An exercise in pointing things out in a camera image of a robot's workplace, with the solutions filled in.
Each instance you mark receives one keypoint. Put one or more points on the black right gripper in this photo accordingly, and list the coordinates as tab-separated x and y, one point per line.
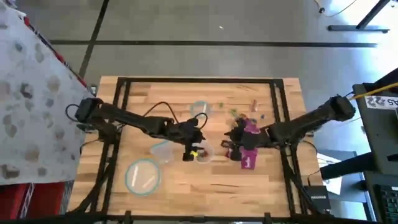
252	141

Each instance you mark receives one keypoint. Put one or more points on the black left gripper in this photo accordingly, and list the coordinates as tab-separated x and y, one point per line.
186	133

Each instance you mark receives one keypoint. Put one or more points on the small clear plastic container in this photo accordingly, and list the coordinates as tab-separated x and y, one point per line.
210	158

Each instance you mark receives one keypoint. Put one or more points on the orange candy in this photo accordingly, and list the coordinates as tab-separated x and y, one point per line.
242	116

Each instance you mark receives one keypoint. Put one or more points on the yellow candy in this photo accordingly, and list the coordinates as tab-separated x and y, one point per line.
234	111

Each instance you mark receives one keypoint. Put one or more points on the small teal-rimmed clear lid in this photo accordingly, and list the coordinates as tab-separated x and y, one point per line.
200	109

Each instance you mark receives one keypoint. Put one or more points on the medium clear plastic container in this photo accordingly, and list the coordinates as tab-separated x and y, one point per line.
163	154

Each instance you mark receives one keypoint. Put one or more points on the medium teal-rimmed clear lid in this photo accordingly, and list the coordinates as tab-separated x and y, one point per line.
157	144

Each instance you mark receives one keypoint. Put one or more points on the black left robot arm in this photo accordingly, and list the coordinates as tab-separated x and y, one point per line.
130	119

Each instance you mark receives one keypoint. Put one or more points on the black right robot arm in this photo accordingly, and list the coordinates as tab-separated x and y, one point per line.
311	119

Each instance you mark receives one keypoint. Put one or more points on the yellow tag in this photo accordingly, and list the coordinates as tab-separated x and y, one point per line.
194	153

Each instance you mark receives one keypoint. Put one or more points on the large clear bowl, teal rim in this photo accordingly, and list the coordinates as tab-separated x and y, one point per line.
143	177

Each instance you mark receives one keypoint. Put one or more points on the black power box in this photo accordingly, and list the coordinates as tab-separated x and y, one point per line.
317	197

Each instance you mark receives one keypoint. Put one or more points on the white paper sheet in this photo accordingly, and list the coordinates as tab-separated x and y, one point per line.
335	185

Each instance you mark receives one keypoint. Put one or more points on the dark grey desk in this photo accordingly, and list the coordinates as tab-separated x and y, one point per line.
382	140

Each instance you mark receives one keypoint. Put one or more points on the white paper label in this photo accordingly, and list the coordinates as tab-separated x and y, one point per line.
381	102

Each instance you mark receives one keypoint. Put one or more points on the red black rod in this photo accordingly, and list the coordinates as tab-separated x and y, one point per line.
62	59

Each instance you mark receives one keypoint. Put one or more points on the red box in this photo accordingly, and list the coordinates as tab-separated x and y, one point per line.
46	199

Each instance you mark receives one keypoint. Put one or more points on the black floor stand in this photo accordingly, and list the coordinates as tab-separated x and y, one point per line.
357	28

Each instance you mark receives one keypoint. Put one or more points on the black keyboard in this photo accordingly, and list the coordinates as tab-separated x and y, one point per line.
388	202

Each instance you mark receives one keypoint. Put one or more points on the white speckled cloth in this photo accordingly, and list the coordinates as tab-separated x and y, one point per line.
31	93

